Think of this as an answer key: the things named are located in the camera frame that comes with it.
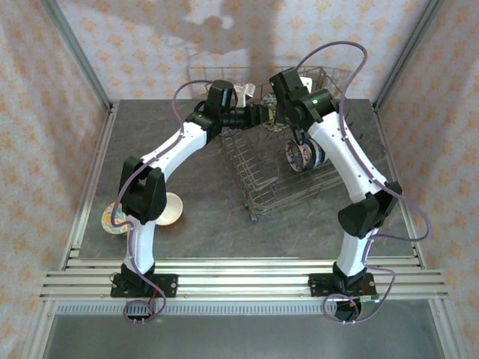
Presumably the brown leaf pattern pink bowl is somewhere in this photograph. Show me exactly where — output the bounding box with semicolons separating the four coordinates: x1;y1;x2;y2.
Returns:
260;93;286;132

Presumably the blue orange floral bowl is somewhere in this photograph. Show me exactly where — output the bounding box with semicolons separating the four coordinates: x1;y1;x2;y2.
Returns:
285;138;314;174

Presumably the blue white patterned bowl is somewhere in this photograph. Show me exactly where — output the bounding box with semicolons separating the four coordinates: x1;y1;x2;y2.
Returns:
310;144;331;168

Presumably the metal wire dish rack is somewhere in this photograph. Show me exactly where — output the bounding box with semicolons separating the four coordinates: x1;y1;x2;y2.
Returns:
186;65;388;221

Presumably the orange bowl white inside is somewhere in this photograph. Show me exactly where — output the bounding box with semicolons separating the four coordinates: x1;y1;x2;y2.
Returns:
154;192;184;227

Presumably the orange floral patterned bowl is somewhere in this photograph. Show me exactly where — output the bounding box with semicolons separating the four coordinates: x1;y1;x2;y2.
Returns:
100;201;132;236

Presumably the grey metal panel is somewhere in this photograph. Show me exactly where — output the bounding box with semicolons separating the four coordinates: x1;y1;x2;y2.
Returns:
40;313;446;359

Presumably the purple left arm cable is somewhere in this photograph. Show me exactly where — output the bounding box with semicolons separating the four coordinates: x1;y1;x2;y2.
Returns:
115;80;210;325

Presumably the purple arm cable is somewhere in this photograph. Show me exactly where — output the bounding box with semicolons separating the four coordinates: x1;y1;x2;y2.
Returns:
293;40;433;325
115;80;210;325

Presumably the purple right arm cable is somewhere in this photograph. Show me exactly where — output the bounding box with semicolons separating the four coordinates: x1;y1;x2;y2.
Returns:
293;40;433;325

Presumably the aluminium frame post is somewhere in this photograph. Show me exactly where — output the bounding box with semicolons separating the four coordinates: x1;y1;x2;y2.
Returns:
373;0;446;109
39;0;114;111

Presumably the aluminium table side rail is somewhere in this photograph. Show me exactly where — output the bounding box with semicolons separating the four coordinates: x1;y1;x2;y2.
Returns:
59;104;119;270

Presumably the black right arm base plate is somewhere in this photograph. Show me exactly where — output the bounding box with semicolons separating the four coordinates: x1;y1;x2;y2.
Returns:
308;272;376;299

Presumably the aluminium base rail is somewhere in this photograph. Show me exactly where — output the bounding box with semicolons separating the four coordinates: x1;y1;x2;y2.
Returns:
39;257;450;302

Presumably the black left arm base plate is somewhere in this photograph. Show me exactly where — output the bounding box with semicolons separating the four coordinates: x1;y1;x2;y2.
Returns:
110;274;179;299

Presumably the grey slotted cable duct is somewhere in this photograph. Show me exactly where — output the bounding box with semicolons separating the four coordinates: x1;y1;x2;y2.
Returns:
55;301;338;316

